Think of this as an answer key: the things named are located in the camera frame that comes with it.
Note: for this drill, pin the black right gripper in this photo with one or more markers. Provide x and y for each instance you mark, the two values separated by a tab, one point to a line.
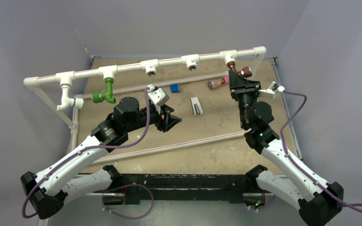
239	85

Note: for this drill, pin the green water faucet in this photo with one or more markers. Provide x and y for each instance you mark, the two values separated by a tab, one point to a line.
106	95

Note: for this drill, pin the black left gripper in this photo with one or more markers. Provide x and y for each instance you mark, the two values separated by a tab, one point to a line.
164	124

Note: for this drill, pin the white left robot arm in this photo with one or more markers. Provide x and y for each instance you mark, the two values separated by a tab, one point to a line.
48	190

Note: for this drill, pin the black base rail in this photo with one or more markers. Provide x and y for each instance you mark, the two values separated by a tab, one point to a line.
188	187

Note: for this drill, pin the white water faucet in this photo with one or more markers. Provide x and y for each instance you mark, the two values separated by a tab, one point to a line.
67	102

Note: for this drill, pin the white stapler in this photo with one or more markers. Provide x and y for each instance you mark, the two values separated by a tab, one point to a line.
196	106

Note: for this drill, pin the blue cube block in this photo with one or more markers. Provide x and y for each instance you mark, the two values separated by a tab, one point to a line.
175	88

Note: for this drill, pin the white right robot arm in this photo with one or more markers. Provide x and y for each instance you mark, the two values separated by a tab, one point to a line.
310	194

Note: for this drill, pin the pink capped colourful can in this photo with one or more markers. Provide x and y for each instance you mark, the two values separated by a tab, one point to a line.
213	84

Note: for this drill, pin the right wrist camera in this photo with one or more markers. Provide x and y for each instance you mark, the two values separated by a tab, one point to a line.
272	91

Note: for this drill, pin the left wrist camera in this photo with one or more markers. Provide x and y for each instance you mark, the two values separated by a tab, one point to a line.
157	96

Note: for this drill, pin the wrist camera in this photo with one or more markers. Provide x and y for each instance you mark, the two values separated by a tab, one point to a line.
272	91
157	96

